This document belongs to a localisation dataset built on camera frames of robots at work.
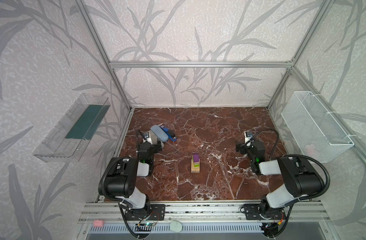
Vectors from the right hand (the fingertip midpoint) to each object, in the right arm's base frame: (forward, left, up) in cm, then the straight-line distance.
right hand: (244, 135), depth 95 cm
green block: (-20, +32, -1) cm, 37 cm away
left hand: (-1, +60, +2) cm, 60 cm away
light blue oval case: (+5, +56, -4) cm, 57 cm away
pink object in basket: (-18, -25, +13) cm, 33 cm away
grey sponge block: (-1, +59, -3) cm, 60 cm away
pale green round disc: (-48, +42, -4) cm, 64 cm away
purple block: (-12, +32, -7) cm, 34 cm away
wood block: (-21, +33, -4) cm, 39 cm away
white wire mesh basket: (-18, -20, +27) cm, 38 cm away
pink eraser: (-47, +78, -3) cm, 91 cm away
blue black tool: (+4, +49, -4) cm, 49 cm away
